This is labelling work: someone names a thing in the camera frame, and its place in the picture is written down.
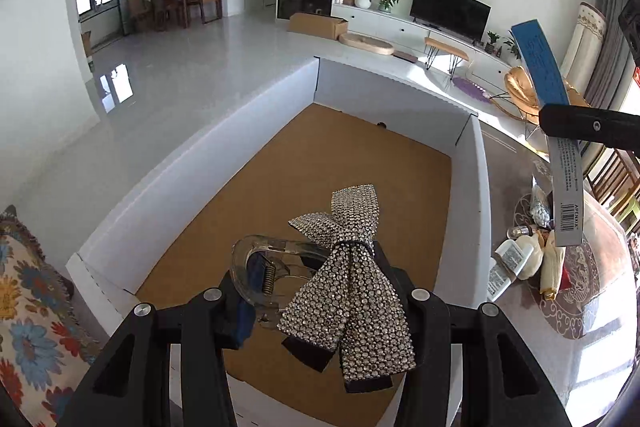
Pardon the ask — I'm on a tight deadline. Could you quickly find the blue packaged card item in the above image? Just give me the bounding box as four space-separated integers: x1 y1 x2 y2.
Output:
511 20 584 247

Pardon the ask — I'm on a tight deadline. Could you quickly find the rhinestone bow hair clip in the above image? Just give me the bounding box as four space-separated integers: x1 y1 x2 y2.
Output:
230 184 416 393

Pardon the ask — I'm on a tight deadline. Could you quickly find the cream knitted glove bundle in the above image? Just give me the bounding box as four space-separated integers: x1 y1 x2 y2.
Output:
516 230 565 300

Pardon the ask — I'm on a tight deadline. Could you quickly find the white lotion tube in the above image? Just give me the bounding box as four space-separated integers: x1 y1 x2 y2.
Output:
487 239 534 303

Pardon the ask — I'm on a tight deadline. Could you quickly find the tan leather lounge chair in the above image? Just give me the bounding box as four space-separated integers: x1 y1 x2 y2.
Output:
491 65 591 154

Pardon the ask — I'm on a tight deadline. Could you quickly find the bag of cotton swabs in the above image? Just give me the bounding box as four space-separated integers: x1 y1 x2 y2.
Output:
529 178 553 230

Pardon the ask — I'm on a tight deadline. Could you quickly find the white cardboard storage box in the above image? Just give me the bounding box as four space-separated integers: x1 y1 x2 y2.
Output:
64 54 494 427

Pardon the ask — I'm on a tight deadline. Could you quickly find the white tv cabinet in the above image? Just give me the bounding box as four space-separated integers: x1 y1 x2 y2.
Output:
331 4 512 93

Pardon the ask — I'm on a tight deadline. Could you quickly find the floral cushion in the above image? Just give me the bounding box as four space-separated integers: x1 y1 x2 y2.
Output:
1 208 101 426

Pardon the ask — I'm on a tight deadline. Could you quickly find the small wooden bench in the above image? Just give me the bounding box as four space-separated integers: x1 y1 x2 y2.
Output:
424 37 469 76

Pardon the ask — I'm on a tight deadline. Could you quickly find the black flat television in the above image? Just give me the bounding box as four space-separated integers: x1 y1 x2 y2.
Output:
409 0 490 41

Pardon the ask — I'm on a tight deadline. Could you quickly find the round wooden tray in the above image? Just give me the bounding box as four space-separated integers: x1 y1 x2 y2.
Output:
338 32 395 56

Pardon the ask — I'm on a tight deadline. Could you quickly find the brown cardboard box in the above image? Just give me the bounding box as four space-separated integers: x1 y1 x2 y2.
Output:
288 13 348 40

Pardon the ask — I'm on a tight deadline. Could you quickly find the dining table with chairs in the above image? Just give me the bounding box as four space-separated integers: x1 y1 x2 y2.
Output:
126 0 222 31

